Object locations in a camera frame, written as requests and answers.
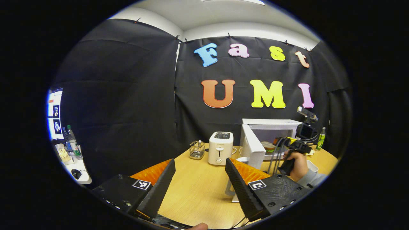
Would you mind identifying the large ceiling light panel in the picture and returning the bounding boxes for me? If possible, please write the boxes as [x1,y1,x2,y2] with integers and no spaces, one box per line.
[201,0,266,5]

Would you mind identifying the black backdrop cloth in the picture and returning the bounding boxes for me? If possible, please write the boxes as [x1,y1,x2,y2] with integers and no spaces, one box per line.
[53,19,352,186]

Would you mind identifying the green drink bottle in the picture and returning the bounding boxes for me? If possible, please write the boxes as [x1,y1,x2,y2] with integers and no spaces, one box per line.
[315,126,327,151]

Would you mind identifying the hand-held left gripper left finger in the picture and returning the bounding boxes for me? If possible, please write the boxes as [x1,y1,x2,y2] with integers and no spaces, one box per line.
[91,158,176,221]

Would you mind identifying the wire utensil basket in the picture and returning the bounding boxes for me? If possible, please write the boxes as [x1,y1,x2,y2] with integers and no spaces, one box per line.
[189,140,205,160]

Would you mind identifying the cream toaster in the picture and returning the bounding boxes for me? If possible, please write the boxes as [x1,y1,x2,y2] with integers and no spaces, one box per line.
[208,131,234,165]

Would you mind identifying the bright computer monitor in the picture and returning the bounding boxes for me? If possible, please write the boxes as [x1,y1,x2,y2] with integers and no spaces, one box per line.
[46,88,64,141]

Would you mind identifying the blue label water bottle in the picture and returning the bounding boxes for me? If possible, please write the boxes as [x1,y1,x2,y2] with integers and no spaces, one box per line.
[62,127,72,152]

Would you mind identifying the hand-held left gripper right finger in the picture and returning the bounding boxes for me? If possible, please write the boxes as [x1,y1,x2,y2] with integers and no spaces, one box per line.
[225,157,312,222]

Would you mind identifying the white side table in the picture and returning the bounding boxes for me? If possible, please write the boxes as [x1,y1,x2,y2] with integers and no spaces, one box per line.
[53,144,92,185]

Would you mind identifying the bread and lettuce sandwich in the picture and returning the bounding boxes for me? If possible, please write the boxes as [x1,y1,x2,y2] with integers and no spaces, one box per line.
[261,141,278,153]

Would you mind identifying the green label water bottle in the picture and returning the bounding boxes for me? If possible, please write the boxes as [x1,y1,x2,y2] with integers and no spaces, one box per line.
[67,125,83,159]

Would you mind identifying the white microwave oven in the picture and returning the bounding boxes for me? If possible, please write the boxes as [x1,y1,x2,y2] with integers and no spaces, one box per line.
[225,118,303,203]

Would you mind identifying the grey gripper cables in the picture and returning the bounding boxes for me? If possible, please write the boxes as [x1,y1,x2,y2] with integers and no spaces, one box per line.
[267,137,289,174]

